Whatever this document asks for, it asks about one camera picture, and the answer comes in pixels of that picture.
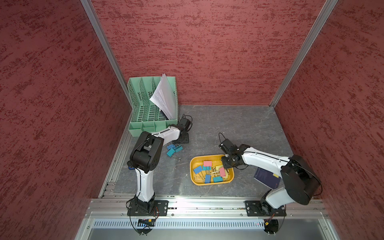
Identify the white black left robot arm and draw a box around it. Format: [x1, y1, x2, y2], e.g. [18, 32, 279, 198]
[127, 116, 193, 215]

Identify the pink binder clip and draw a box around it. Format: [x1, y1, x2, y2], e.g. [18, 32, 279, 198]
[211, 168, 227, 178]
[203, 161, 213, 167]

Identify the navy notebook with yellow label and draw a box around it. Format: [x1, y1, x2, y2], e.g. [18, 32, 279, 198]
[254, 168, 281, 190]

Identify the aluminium front rail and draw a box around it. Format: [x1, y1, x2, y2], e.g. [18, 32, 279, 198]
[85, 194, 330, 220]

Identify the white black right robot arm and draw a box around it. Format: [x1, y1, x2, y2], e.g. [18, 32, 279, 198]
[219, 139, 322, 215]

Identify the white paper stack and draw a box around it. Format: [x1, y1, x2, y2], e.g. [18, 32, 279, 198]
[150, 74, 178, 120]

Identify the yellow plastic storage box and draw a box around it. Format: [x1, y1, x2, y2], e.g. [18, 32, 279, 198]
[190, 155, 235, 186]

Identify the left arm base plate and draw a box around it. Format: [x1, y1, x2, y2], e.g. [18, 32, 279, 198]
[126, 200, 169, 218]

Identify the green plastic file organizer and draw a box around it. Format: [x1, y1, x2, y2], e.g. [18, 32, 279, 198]
[127, 77, 178, 137]

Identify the blue binder clip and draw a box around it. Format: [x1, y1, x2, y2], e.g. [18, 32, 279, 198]
[194, 175, 211, 184]
[167, 144, 176, 150]
[193, 166, 204, 177]

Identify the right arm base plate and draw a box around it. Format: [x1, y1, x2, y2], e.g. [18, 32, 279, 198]
[245, 201, 287, 218]

